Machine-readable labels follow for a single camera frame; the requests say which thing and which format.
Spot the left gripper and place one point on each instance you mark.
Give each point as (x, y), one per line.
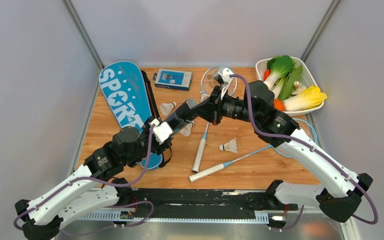
(166, 144)

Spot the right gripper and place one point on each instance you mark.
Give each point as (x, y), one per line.
(209, 108)

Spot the white shuttlecock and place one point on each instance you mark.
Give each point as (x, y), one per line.
(166, 108)
(187, 129)
(203, 96)
(230, 146)

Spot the black shuttlecock tube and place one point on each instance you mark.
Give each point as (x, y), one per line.
(182, 116)

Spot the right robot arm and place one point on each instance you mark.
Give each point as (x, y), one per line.
(340, 191)

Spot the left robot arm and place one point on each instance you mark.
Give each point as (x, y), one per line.
(89, 187)

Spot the blue racket upper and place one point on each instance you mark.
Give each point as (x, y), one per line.
(207, 84)

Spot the blue racket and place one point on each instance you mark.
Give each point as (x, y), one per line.
(305, 125)
(207, 84)

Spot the blue product box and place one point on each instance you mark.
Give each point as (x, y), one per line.
(173, 79)

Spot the blue racket bag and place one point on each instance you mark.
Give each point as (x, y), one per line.
(124, 87)

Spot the orange carrot back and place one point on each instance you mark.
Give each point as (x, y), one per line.
(266, 74)

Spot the orange carrot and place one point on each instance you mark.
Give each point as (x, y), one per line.
(278, 104)
(266, 74)

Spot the orange carrot front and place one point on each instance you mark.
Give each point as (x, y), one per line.
(278, 104)

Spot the green bok choy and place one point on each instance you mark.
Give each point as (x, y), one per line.
(279, 66)

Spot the white mushroom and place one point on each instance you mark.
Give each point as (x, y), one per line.
(298, 88)

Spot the blue racket lower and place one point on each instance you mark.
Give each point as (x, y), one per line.
(305, 125)

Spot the white plastic basin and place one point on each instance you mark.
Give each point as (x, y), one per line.
(306, 79)

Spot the yellow cabbage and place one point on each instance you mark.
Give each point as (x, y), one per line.
(310, 98)

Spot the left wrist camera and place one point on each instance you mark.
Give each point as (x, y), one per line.
(161, 130)

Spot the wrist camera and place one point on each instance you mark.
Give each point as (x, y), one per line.
(161, 130)
(222, 75)

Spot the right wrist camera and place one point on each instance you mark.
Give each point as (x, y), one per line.
(222, 75)

